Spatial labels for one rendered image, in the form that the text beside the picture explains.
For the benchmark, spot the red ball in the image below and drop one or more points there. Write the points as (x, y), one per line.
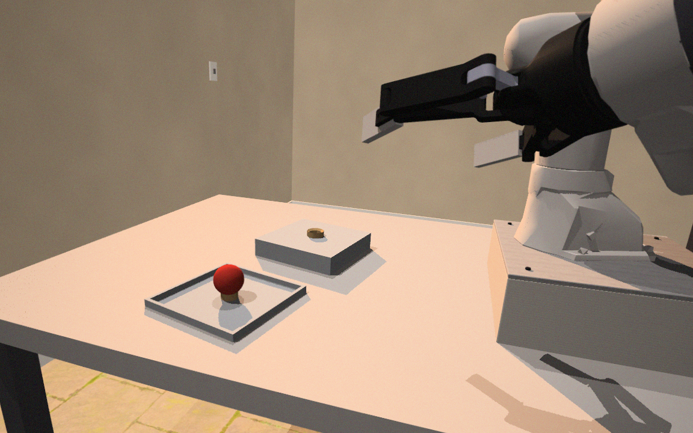
(228, 279)

